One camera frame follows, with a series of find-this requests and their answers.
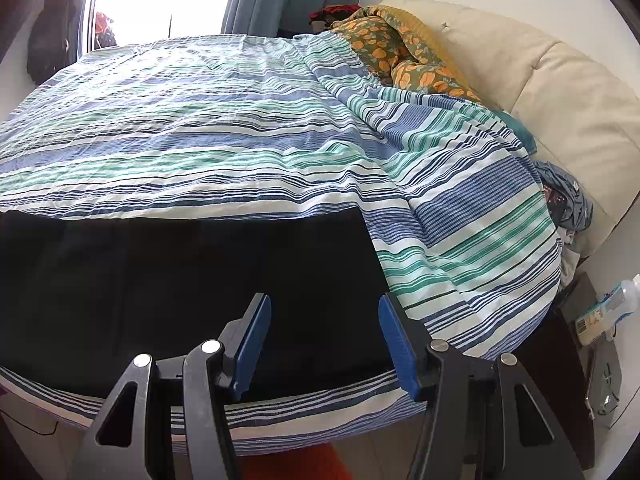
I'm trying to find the black pants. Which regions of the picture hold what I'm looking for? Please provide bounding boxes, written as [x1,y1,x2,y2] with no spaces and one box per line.
[1,208,392,401]

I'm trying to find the red fleece robe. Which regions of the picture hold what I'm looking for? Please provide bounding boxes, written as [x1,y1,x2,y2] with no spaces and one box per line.
[238,443,352,480]

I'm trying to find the white plastic bottle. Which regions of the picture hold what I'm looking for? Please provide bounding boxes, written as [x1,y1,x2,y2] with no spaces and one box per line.
[575,274,639,347]

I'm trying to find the blue grey crumpled garment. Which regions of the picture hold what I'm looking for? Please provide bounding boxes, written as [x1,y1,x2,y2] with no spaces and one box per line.
[534,160,593,232]

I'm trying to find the cream padded headboard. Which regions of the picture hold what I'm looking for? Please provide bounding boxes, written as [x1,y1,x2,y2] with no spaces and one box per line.
[383,0,639,256]

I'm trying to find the blue green striped bed cover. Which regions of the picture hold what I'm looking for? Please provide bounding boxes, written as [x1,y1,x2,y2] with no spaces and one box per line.
[1,32,560,455]

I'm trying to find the orange floral quilt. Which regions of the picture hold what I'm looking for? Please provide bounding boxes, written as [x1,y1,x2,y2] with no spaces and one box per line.
[331,6,480,103]

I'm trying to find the red item at window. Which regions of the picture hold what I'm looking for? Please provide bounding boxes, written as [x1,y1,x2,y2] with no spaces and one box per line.
[94,12,117,50]

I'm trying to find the red black clothes by curtain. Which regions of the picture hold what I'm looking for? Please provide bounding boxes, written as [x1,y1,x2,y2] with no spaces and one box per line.
[309,4,360,32]

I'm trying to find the dark clothes hanging on wall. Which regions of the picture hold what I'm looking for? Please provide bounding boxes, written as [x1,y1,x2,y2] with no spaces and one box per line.
[26,0,78,86]

